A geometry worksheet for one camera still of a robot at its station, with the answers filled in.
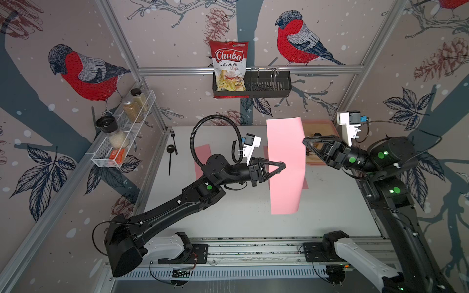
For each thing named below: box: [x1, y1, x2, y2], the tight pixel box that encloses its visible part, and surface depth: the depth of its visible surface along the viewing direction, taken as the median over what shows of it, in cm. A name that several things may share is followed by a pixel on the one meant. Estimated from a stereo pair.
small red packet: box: [109, 148, 126, 165], surface depth 68 cm
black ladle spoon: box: [166, 144, 176, 176], surface depth 112 cm
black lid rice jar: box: [95, 115, 129, 149], surface depth 67 cm
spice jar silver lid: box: [123, 100, 144, 123], surface depth 78 cm
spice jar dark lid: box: [130, 87, 149, 115], surface depth 82 cm
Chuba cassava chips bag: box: [209, 39, 250, 99], surface depth 85 cm
